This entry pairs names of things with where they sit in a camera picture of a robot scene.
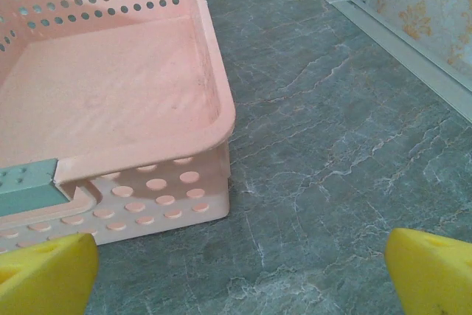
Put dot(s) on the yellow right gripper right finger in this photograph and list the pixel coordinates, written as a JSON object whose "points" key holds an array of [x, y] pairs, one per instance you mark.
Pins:
{"points": [[435, 278]]}

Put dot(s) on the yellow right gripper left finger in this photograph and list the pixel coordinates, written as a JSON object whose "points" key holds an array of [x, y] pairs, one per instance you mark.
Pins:
{"points": [[48, 278]]}

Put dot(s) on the pink perforated plastic basket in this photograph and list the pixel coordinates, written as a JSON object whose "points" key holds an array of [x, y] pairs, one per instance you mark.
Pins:
{"points": [[110, 90]]}

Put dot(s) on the aluminium side rail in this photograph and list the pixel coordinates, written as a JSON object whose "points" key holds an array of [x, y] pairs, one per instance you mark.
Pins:
{"points": [[405, 45]]}

